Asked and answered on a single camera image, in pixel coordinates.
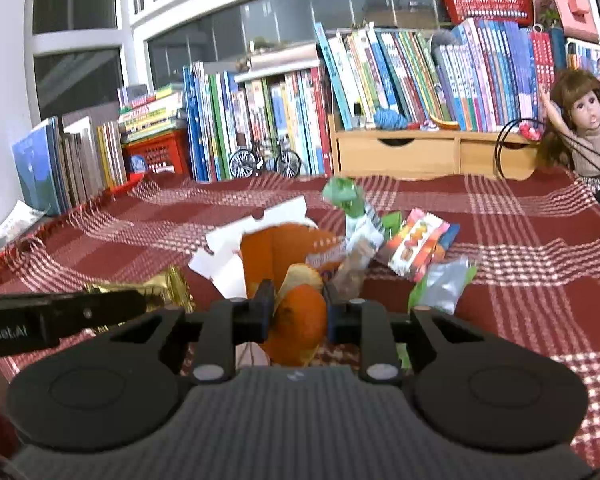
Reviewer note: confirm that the blue round package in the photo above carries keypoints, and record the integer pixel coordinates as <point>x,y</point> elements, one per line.
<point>138,165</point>

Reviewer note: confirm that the miniature bicycle model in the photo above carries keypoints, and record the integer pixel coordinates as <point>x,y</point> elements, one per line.
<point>240,164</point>

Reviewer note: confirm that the orange mandarin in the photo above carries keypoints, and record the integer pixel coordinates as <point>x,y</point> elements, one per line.
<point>300,320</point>

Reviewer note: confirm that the pink cardboard box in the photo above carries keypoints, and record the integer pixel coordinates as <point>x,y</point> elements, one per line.
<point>570,0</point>

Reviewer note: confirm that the white cardboard piece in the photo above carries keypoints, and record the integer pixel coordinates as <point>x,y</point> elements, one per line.
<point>220,260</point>

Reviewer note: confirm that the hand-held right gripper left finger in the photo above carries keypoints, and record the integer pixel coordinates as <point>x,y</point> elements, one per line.
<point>266,310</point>

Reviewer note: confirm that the row of pale books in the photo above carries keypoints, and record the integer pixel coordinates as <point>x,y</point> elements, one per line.
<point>80,160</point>

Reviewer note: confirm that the brown haired doll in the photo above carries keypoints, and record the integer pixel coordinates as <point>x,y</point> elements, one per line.
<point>595,145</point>

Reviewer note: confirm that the red plastic crate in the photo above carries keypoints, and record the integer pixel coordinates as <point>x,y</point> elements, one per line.
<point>160,152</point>

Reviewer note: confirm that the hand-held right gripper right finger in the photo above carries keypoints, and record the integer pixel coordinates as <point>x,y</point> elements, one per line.
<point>332,317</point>

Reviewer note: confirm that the silver green wrapper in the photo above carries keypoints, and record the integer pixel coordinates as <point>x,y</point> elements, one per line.
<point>445,285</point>

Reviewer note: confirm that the green white snack wrapper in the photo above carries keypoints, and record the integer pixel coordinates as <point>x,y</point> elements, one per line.
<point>342,192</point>

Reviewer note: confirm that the orange paper carton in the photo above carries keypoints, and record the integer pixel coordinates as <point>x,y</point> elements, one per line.
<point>270,255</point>

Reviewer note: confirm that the stack of flat books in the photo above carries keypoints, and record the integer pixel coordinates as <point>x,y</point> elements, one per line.
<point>150,115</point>

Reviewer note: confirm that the row of thin picture books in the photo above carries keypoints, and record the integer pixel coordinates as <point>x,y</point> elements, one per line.
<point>590,60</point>

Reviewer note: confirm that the gold foil wrapper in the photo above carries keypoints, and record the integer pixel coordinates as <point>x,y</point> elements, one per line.
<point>177,287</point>

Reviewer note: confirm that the small glass bottle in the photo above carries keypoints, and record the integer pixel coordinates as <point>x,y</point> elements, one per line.
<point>357,116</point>

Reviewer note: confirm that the white paper booklet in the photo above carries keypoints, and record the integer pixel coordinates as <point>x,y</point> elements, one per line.
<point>10,230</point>

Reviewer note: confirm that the red plaid tablecloth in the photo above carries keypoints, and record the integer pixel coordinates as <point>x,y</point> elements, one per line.
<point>505,270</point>

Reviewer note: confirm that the grey cloth lump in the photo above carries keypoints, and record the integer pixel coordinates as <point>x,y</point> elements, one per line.
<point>442,40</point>

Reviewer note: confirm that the wooden drawer organizer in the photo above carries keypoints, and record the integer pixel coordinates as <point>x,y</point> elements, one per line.
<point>405,152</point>

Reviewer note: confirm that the colourful candy wrapper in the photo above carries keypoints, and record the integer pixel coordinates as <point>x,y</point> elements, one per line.
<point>415,245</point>

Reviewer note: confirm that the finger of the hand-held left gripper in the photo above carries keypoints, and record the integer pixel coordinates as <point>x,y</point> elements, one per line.
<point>110,310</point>

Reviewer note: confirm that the yellow boat trinket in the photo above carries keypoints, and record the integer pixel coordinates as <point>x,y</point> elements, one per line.
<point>444,124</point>

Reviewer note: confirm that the red flower clip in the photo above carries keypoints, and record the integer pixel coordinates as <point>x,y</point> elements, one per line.
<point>531,133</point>

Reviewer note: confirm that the blue yarn bundle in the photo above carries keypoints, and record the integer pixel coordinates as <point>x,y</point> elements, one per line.
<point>390,119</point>

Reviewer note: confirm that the red plastic basket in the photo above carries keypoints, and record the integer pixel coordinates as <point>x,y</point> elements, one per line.
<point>485,5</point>

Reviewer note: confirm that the row of tall thin books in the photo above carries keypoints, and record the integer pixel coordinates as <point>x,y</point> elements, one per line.
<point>215,120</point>

